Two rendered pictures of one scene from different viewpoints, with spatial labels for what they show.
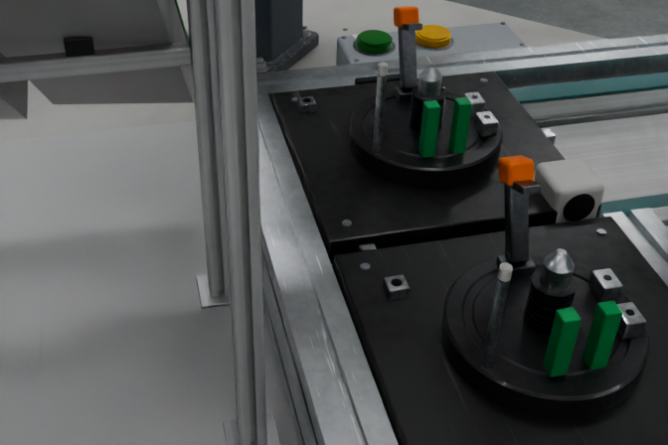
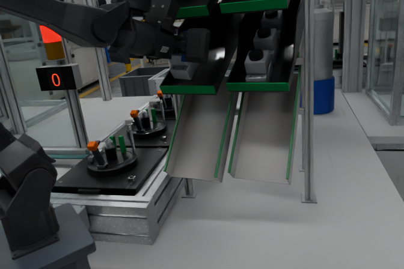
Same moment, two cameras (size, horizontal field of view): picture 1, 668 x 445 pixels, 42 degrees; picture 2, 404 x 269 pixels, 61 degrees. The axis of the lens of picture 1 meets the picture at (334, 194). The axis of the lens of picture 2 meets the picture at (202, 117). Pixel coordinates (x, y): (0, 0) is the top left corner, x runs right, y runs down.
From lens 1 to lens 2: 1.43 m
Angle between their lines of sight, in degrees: 118
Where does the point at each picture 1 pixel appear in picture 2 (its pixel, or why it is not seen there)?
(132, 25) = (199, 96)
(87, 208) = (219, 230)
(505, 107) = (72, 172)
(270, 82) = (126, 203)
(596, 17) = not seen: outside the picture
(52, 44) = (219, 111)
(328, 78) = (104, 199)
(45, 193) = (235, 241)
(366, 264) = (164, 142)
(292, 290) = not seen: hidden behind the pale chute
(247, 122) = not seen: hidden behind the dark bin
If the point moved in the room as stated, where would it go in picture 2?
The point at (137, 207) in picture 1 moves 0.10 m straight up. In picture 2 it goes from (200, 227) to (196, 191)
